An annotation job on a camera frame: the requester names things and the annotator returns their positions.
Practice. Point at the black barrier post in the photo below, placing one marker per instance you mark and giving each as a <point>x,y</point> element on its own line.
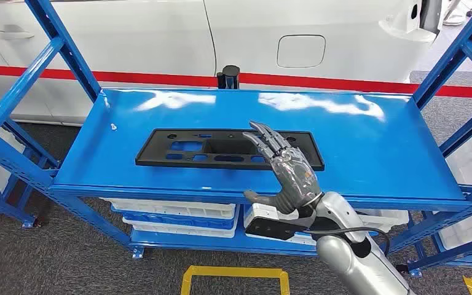
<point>231,75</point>

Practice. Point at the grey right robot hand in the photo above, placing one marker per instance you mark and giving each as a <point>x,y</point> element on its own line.
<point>297,179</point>

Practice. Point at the black plastic panel part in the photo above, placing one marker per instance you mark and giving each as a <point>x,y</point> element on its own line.
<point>158,156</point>

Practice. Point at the red barrier belt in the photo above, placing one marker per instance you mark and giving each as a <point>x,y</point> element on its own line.
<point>138,76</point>

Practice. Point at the blue plastic crate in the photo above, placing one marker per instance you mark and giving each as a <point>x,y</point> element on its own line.
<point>171,221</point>

